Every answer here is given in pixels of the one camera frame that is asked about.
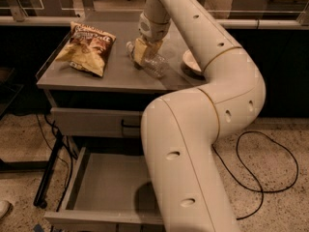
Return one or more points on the grey metal drawer cabinet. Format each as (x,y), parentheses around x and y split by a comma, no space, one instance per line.
(122,86)

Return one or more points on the yellow brown chip bag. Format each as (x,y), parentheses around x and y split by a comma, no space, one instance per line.
(88,49)

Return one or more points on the closed grey top drawer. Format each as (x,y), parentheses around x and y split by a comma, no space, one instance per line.
(96,122)

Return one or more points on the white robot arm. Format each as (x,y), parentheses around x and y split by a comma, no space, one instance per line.
(178,129)

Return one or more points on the clear plastic water bottle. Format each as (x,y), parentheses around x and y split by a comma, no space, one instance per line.
(155,66)

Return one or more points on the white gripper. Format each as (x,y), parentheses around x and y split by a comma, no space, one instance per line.
(151,29)

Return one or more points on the white horizontal rail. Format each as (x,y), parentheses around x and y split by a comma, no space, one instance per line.
(262,24)

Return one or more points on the open grey middle drawer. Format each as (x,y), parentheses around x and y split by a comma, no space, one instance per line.
(108,192)

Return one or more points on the black table leg frame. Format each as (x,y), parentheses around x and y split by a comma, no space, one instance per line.
(46,166)

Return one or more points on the black drawer handle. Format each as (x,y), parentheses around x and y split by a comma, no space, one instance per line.
(125,125)

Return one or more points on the white paper bowl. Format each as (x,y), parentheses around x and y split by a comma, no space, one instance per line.
(190,61)

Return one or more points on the white shoe tip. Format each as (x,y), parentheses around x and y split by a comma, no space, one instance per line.
(4,207)

